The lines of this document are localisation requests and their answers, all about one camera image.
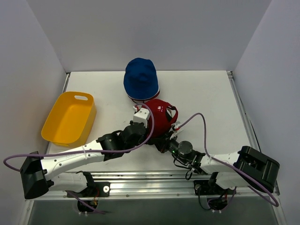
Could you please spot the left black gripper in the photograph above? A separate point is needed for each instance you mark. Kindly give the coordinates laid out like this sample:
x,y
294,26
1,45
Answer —
x,y
150,141

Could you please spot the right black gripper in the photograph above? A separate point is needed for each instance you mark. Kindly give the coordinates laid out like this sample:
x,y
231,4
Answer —
x,y
162,144

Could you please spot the red baseball cap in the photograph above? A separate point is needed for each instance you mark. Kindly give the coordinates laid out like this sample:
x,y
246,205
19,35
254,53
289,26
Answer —
x,y
164,114

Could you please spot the red bucket hat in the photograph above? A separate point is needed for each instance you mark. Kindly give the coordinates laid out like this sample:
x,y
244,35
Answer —
x,y
144,100

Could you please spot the blue bucket hat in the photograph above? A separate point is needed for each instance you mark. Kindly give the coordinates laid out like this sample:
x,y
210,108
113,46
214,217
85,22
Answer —
x,y
140,79

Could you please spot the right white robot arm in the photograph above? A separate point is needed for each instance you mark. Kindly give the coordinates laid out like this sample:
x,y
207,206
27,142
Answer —
x,y
221,168

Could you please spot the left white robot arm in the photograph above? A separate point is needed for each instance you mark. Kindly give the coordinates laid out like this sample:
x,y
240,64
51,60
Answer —
x,y
43,173

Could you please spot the yellow plastic bin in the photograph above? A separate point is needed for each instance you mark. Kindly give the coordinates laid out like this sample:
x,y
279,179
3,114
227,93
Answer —
x,y
70,120

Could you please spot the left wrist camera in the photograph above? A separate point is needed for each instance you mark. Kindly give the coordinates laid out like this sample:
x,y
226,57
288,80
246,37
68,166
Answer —
x,y
141,115

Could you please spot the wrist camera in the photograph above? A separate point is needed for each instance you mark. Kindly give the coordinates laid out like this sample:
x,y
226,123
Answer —
x,y
175,130
141,115

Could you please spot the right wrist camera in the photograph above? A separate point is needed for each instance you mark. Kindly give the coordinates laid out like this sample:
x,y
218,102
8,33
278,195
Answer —
x,y
175,130

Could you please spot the aluminium front rail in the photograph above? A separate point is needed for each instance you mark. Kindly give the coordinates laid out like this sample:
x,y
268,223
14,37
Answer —
x,y
147,185

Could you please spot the aluminium rail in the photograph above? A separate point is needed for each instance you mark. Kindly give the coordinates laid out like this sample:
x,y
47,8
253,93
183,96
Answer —
x,y
147,185
243,142

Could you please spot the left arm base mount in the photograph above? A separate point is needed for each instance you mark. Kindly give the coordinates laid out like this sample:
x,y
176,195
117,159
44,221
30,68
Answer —
x,y
88,199

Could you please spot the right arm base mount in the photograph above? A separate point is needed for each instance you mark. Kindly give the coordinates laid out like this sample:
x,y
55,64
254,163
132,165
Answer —
x,y
211,196

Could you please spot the aluminium right side rail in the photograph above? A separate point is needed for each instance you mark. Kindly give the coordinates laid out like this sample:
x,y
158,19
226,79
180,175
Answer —
x,y
243,142

